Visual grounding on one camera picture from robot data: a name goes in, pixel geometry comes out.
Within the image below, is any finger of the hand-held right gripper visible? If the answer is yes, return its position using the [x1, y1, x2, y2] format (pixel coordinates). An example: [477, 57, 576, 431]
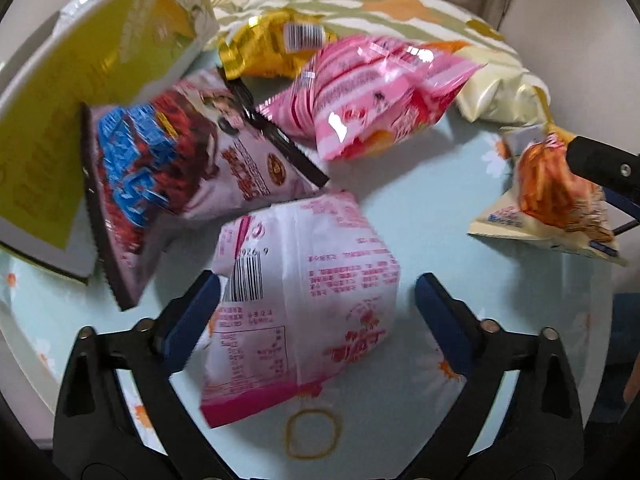
[602, 187, 640, 236]
[565, 136, 640, 196]

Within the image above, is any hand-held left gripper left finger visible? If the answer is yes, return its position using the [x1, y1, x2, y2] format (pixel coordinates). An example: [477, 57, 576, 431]
[52, 270, 241, 480]

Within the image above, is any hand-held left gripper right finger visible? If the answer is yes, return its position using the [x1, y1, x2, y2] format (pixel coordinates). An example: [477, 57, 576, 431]
[395, 272, 587, 480]

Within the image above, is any orange sticks snack packet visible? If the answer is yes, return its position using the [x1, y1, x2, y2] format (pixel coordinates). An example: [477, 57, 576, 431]
[467, 122, 631, 267]

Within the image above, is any white and pink snack packet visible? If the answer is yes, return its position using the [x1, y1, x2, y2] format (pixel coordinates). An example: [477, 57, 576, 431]
[200, 191, 403, 430]

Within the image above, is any green yellow cardboard box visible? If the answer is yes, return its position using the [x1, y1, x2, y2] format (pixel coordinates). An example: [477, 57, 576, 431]
[0, 0, 221, 281]

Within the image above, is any table with floral tablecloth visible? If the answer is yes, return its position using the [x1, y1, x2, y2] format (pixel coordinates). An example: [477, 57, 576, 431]
[0, 35, 621, 480]

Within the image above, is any person's blue jeans leg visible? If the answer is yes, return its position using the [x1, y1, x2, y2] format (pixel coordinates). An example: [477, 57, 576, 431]
[597, 292, 640, 411]

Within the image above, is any cream snack packet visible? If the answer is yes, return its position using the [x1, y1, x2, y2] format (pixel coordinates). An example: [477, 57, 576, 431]
[452, 42, 556, 128]

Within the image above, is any yellow rubber band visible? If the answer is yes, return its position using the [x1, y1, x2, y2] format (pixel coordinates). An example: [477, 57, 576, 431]
[284, 407, 343, 460]

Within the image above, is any mauve packet with blue lettering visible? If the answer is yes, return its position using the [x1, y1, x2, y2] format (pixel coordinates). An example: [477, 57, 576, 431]
[80, 67, 331, 311]

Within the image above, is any pink striped snack packet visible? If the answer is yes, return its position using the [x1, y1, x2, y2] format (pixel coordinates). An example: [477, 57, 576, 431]
[256, 35, 488, 162]

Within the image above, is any floral striped blanket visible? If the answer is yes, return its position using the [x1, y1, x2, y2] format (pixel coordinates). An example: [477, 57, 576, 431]
[205, 0, 506, 61]

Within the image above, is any golden snack packet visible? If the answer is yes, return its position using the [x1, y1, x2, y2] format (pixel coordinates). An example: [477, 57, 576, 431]
[218, 8, 341, 81]

